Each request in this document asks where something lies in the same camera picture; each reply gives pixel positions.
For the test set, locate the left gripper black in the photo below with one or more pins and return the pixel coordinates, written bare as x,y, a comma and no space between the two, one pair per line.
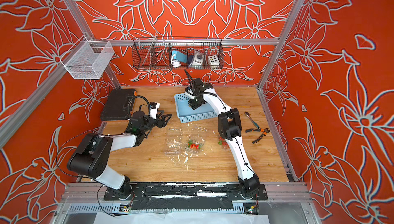
162,124

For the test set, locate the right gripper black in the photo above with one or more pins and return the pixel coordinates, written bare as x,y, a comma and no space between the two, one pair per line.
193,105

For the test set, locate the clear clamshell container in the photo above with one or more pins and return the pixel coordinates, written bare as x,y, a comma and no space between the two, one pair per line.
173,141
226,149
196,139

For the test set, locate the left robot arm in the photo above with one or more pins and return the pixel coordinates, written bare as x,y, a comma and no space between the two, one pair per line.
92,154

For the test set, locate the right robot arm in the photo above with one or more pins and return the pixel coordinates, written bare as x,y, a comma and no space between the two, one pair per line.
230,129

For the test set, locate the blue perforated plastic basket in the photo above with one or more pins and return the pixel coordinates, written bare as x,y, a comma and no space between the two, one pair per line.
186,114

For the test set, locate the grey box with dials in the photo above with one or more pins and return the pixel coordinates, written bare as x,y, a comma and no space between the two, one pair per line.
197,60

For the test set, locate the white button box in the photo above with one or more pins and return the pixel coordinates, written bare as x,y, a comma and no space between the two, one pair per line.
213,61

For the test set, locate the blue white device in basket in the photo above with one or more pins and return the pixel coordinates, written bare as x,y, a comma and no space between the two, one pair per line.
177,58

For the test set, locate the black plastic tool case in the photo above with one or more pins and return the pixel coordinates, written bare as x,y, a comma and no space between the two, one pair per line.
116,105

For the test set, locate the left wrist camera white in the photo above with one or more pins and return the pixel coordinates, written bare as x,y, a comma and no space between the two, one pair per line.
154,109

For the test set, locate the black wire wall basket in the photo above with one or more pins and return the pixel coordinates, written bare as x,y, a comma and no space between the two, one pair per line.
165,53

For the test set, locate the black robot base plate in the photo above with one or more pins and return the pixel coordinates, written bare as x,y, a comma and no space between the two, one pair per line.
215,197

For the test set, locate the orange handled pliers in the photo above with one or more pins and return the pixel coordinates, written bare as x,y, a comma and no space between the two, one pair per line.
257,128

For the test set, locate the clear acrylic wall box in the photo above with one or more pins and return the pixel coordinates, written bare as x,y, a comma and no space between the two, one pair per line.
87,62

